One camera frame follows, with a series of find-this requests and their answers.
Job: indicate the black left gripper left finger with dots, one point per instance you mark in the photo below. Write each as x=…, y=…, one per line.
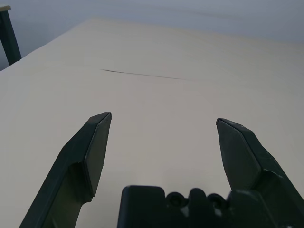
x=71, y=166

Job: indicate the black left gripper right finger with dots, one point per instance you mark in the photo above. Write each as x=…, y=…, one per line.
x=256, y=161

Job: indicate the dark table leg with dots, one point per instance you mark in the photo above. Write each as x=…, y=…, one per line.
x=9, y=35

